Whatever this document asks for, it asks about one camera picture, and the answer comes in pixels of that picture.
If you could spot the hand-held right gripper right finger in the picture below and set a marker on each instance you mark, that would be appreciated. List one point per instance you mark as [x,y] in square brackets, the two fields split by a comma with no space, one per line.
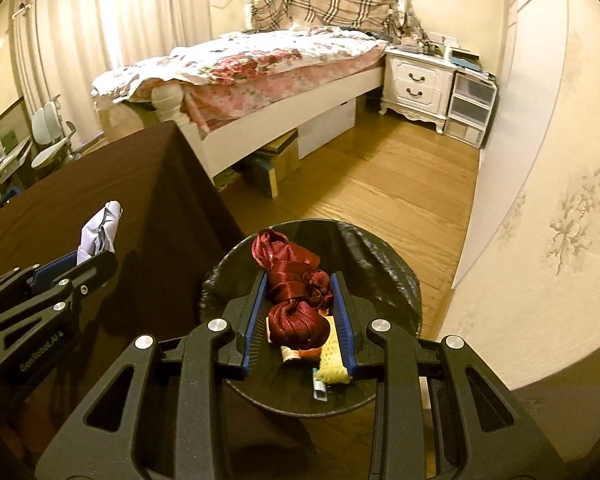
[341,320]

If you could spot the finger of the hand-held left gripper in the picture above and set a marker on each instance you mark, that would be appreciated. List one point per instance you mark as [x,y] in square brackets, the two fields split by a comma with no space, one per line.
[55,266]
[92,272]

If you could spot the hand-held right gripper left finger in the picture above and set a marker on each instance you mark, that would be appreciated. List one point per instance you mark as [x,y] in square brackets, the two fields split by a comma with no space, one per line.
[256,320]

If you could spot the small dark red wrapper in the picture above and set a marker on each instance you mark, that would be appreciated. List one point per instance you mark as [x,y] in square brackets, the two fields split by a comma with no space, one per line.
[295,327]

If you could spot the yellow foam fruit net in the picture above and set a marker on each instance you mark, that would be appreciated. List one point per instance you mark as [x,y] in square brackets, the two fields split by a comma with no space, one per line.
[330,362]

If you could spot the orange wrapper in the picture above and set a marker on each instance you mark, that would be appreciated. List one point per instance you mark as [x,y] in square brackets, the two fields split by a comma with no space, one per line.
[309,353]

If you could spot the black lined trash bin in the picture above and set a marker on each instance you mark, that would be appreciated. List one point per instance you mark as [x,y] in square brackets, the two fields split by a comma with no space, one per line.
[380,270]

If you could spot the blue and white toothpaste tube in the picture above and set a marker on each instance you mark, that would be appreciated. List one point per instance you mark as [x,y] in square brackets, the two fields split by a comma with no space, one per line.
[320,387]

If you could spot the white desk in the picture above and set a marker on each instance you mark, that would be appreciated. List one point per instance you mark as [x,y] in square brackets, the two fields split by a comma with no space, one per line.
[5,160]

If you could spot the grey office chair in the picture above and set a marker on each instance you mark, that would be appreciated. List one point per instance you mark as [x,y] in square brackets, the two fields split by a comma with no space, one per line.
[52,135]

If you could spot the cardboard box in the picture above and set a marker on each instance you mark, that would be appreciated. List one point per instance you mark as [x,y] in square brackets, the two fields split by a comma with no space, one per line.
[277,162]

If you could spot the white storage box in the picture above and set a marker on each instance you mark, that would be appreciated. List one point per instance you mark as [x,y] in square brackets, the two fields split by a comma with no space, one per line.
[327,127]

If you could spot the bed with floral cover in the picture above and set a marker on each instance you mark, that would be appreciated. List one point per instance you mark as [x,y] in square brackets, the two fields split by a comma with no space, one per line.
[280,125]

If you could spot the pink floral bedsheet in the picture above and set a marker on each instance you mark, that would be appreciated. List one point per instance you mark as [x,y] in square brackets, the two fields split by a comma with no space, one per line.
[280,87]

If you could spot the cream curtains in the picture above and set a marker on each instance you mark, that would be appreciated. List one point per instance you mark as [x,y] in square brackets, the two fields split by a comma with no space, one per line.
[105,35]

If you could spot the plastic drawer unit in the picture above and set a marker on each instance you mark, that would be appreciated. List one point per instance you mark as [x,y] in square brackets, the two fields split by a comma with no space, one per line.
[470,110]

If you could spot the white nightstand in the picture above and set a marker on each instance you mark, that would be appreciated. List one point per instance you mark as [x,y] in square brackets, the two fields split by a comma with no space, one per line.
[417,85]

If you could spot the floral duvet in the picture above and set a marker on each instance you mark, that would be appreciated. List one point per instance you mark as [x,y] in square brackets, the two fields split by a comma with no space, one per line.
[240,57]

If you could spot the white wardrobe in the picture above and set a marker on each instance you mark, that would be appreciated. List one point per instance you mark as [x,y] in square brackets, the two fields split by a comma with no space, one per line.
[525,110]

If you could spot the pile of nightstand items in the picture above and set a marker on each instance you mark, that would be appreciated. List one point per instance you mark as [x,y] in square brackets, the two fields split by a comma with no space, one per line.
[430,37]

